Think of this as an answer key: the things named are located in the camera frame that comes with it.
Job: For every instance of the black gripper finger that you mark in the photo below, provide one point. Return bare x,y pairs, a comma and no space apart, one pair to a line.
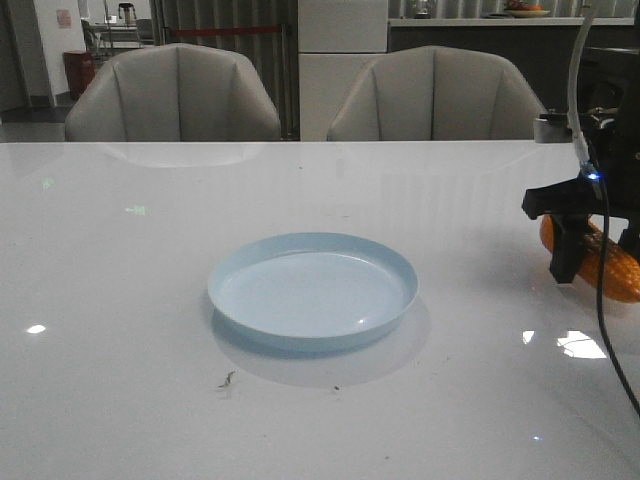
629,238
569,247

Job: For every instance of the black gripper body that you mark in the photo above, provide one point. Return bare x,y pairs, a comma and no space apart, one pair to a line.
607,148

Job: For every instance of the orange toy corn cob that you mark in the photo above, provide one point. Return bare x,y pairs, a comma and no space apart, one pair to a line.
621,271

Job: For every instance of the light blue round plate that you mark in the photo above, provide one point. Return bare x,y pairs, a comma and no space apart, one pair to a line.
313,291

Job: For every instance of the dark grey counter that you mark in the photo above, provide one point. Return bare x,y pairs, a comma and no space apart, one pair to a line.
541,49

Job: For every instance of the fruit bowl on counter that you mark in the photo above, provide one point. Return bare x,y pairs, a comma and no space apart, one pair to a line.
522,9

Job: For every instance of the right grey upholstered chair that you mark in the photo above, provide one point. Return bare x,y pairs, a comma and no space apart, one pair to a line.
437,93

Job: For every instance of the grey upholstered chair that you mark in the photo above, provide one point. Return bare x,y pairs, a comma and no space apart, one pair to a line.
437,93
174,93

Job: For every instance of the white cabinet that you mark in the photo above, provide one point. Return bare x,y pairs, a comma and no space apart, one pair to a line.
335,39

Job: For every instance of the red barrier belt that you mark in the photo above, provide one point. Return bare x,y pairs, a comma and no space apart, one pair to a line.
228,31

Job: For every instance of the left grey upholstered chair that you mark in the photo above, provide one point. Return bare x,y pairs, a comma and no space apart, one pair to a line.
174,93

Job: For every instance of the red trash bin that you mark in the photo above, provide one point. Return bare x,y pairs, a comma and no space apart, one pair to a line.
79,70

